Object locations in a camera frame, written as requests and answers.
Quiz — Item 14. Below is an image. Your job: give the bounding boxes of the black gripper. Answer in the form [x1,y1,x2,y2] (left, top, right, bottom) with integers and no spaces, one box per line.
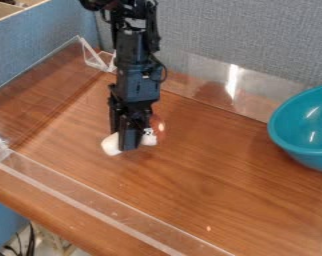
[108,63,165,151]

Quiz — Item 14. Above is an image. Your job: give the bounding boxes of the white plush mushroom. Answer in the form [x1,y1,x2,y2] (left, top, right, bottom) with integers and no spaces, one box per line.
[100,113,167,157]

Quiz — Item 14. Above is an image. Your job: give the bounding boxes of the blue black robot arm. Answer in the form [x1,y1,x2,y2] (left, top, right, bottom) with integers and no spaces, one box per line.
[79,0,167,152]

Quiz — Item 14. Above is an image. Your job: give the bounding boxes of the blue plastic bowl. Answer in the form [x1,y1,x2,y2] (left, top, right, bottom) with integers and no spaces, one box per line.
[267,85,322,172]

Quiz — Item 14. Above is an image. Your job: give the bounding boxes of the clear acrylic left barrier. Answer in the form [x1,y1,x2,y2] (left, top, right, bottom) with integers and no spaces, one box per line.
[0,36,99,147]

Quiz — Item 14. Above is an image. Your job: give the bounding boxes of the clear acrylic barrier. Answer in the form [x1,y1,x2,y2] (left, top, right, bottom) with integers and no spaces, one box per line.
[157,45,307,123]
[0,36,99,147]
[0,148,235,256]

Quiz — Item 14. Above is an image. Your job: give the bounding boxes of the clear acrylic front barrier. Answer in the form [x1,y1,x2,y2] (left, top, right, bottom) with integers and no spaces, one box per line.
[0,148,235,256]

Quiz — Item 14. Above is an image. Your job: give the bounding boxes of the clear acrylic back barrier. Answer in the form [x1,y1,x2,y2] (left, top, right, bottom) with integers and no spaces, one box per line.
[157,45,307,123]

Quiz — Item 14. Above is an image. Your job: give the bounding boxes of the wooden shelf box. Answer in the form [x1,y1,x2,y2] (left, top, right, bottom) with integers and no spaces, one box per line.
[0,0,51,21]

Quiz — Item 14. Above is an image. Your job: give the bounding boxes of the clear acrylic corner bracket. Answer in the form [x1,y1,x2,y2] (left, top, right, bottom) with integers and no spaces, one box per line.
[77,37,117,73]

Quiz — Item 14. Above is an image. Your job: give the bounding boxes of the black cables under table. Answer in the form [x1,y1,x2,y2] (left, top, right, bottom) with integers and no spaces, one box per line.
[0,222,37,256]

